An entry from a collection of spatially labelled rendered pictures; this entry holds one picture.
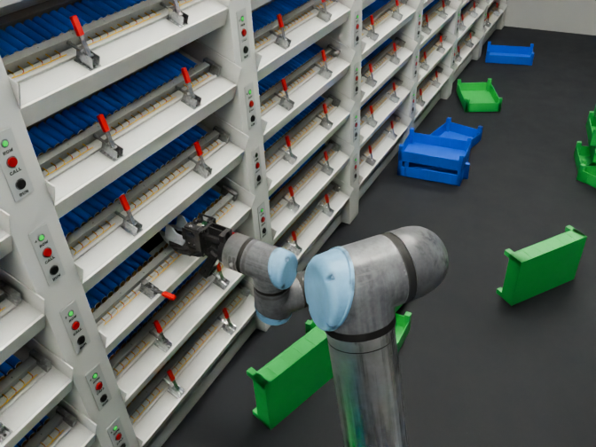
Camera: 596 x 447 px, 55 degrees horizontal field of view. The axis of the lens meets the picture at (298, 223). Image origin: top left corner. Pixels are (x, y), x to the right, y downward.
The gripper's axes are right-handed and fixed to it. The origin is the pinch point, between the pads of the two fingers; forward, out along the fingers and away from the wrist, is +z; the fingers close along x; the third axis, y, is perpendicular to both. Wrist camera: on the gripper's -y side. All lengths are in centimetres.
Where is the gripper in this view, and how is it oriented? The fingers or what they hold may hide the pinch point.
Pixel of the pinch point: (167, 232)
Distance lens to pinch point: 154.0
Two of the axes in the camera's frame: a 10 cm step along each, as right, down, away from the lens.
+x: -4.8, 5.4, -6.9
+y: -0.1, -7.9, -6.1
